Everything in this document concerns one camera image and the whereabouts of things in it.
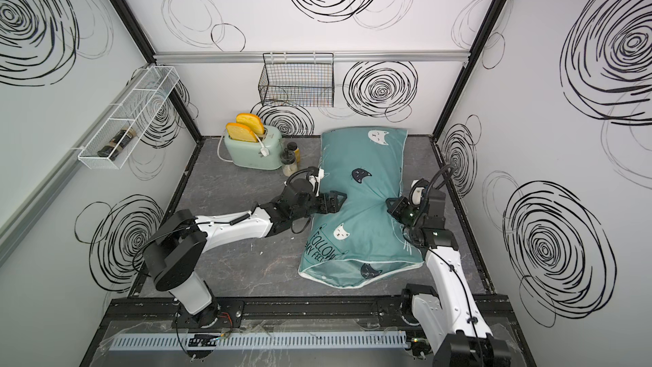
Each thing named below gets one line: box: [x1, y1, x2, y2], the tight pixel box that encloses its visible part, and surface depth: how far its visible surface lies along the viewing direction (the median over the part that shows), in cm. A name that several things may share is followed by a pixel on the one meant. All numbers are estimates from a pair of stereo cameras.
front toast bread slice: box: [225, 122, 259, 142], surface depth 97 cm
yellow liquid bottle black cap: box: [286, 141, 302, 164], surface depth 107 cm
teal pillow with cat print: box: [297, 127, 425, 288], surface depth 80 cm
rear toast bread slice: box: [236, 112, 265, 136], surface depth 99 cm
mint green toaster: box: [223, 125, 283, 171], surface depth 101 cm
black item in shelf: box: [96, 128, 137, 162], surface depth 69 cm
